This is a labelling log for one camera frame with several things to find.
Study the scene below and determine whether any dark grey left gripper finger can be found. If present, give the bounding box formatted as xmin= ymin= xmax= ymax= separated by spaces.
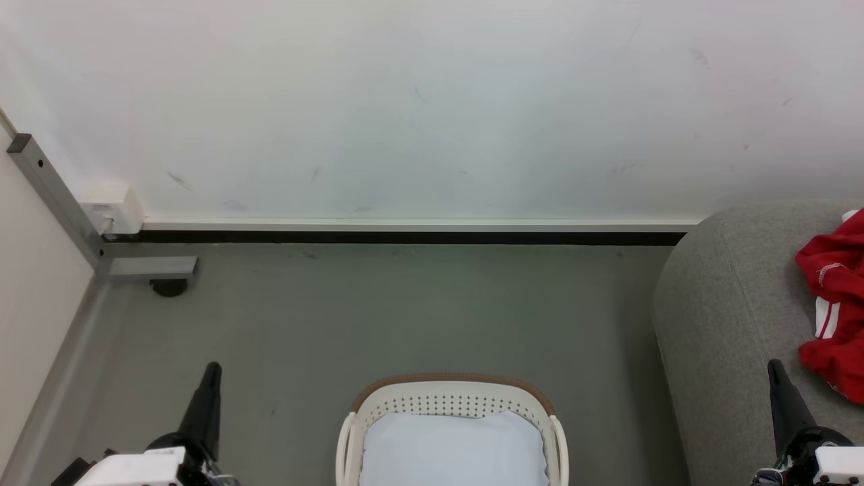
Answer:
xmin=179 ymin=362 xmax=222 ymax=461

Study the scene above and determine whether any red garment with white stripes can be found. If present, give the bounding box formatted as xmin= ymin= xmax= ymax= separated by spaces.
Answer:
xmin=799 ymin=296 xmax=864 ymax=406

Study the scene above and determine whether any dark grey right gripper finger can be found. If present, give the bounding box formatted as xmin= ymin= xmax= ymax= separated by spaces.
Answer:
xmin=768 ymin=359 xmax=817 ymax=456

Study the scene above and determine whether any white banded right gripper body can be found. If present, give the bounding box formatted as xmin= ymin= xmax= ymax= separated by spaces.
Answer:
xmin=753 ymin=427 xmax=864 ymax=486

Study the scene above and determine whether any white laundry basket brown rim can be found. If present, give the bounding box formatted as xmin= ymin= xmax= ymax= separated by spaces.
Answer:
xmin=335 ymin=373 xmax=570 ymax=486

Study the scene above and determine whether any white and black skirting board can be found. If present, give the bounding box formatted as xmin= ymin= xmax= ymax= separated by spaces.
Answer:
xmin=101 ymin=216 xmax=703 ymax=246

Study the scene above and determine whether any white cloth basket lining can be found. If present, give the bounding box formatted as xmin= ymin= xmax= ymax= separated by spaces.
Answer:
xmin=359 ymin=410 xmax=549 ymax=486

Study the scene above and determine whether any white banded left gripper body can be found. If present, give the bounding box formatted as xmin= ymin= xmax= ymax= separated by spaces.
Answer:
xmin=71 ymin=432 xmax=237 ymax=486

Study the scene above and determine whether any white wall socket box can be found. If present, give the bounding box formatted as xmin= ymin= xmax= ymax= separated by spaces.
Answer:
xmin=80 ymin=184 xmax=144 ymax=236

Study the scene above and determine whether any grey metal frame profile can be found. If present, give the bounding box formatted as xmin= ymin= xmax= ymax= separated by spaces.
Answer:
xmin=7 ymin=134 xmax=198 ymax=283

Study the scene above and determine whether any grey fabric sofa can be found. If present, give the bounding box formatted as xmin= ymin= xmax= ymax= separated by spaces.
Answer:
xmin=653 ymin=199 xmax=864 ymax=486

